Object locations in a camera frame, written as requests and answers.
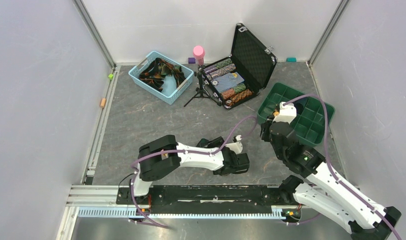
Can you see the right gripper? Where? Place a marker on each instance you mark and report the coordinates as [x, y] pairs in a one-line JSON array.
[[264, 129]]

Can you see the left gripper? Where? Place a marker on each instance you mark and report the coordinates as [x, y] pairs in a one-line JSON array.
[[214, 143]]

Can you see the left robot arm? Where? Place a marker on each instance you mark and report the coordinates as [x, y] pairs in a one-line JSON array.
[[164, 155]]

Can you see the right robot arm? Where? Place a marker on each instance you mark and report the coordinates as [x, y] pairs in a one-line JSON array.
[[317, 185]]

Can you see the pile of dark ties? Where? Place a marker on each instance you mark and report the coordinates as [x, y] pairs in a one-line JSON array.
[[154, 75]]

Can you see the rolled navy tie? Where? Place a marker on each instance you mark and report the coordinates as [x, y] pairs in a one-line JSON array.
[[300, 107]]

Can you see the green compartment tray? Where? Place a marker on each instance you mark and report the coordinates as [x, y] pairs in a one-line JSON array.
[[309, 126]]

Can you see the black small tripod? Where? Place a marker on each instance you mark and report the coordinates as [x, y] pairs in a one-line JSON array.
[[201, 92]]

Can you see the black open carrying case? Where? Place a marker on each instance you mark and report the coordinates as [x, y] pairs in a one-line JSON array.
[[241, 76]]

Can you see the teal small block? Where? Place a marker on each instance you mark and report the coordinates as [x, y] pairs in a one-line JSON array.
[[291, 59]]

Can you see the light blue perforated basket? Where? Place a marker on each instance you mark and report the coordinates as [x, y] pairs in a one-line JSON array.
[[170, 92]]

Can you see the purple small block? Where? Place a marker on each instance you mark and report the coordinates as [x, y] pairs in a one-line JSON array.
[[192, 60]]

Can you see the pink cylinder on tripod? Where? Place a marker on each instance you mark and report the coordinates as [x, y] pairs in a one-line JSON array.
[[199, 53]]

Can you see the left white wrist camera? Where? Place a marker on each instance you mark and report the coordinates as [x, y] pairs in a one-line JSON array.
[[236, 146]]

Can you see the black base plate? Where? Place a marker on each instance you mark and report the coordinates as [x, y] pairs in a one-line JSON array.
[[208, 199]]

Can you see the orange block on rail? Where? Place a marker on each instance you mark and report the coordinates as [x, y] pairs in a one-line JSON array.
[[103, 103]]

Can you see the aluminium slotted rail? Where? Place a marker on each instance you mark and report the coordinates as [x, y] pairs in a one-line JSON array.
[[91, 212]]

